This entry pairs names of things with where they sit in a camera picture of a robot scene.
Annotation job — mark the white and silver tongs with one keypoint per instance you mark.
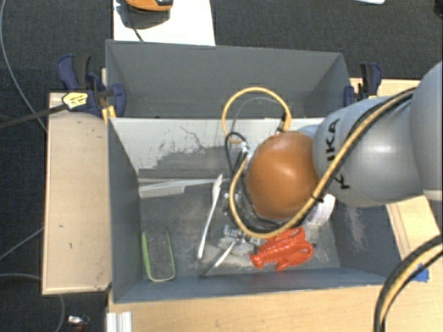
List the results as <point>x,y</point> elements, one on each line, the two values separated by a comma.
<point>212,213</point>

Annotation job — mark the red toy lobster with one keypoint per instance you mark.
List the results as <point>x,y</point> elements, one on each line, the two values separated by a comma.
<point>284,252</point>

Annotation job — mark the pale wood board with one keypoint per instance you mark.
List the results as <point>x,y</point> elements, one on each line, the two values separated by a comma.
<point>78,192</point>

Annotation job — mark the grey metal bin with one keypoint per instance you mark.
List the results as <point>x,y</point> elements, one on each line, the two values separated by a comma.
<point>180,81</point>

